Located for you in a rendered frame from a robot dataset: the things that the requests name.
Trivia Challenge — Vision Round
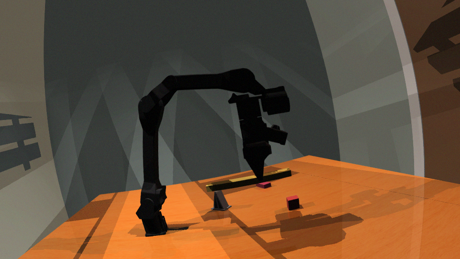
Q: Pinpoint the pink rectangular block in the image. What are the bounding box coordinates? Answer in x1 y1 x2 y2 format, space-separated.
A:
256 182 271 189

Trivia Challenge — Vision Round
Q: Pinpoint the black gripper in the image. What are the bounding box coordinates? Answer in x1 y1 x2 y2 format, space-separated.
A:
239 117 272 181

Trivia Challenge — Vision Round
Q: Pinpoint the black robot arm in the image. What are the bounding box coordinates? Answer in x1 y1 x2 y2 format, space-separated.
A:
136 68 290 237

